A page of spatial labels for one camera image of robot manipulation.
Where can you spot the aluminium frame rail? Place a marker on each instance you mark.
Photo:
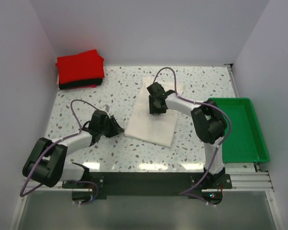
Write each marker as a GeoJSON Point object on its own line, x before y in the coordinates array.
{"type": "Point", "coordinates": [243, 178]}

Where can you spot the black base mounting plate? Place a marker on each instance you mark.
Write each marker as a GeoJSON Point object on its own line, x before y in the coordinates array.
{"type": "Point", "coordinates": [101, 185]}

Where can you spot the green plastic tray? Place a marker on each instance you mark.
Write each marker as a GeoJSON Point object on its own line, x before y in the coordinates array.
{"type": "Point", "coordinates": [246, 143]}

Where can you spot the white t-shirt red print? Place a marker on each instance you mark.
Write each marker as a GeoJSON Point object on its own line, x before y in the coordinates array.
{"type": "Point", "coordinates": [156, 129]}

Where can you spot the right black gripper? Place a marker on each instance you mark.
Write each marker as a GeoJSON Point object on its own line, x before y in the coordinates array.
{"type": "Point", "coordinates": [157, 103]}

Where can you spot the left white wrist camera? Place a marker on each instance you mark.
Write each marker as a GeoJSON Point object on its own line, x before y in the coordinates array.
{"type": "Point", "coordinates": [106, 108]}

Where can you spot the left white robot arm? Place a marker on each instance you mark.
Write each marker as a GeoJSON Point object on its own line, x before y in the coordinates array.
{"type": "Point", "coordinates": [46, 162]}

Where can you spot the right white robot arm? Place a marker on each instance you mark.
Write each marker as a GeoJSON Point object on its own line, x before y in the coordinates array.
{"type": "Point", "coordinates": [207, 119]}

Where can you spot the red folded t-shirt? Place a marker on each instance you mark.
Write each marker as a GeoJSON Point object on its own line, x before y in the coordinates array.
{"type": "Point", "coordinates": [88, 65]}

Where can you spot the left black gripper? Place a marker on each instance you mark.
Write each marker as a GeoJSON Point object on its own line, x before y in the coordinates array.
{"type": "Point", "coordinates": [111, 126]}

